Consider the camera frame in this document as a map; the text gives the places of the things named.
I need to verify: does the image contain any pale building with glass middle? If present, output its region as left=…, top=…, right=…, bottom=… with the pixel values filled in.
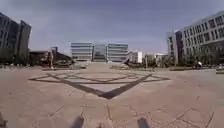
left=69, top=41, right=130, bottom=64

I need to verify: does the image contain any small white building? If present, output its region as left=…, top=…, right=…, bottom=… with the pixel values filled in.
left=128, top=50, right=144, bottom=65

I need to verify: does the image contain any grey stone paved plaza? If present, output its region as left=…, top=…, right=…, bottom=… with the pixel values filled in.
left=0, top=62, right=224, bottom=128

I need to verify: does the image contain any pole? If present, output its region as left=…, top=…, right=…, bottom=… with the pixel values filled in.
left=48, top=49, right=54, bottom=70

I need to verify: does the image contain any robot's own part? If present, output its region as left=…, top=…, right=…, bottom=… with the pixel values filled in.
left=136, top=116, right=151, bottom=128
left=70, top=115, right=86, bottom=128

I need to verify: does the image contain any grass bed with kerb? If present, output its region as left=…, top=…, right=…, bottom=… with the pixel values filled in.
left=168, top=65, right=202, bottom=72

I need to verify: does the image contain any low dark building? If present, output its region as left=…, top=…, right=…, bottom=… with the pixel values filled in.
left=28, top=46, right=73, bottom=67

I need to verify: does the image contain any long grey multi-storey building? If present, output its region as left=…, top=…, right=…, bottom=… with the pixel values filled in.
left=166, top=10, right=224, bottom=67

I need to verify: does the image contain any dark tall building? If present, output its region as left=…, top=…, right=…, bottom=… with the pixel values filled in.
left=0, top=12, right=33, bottom=66

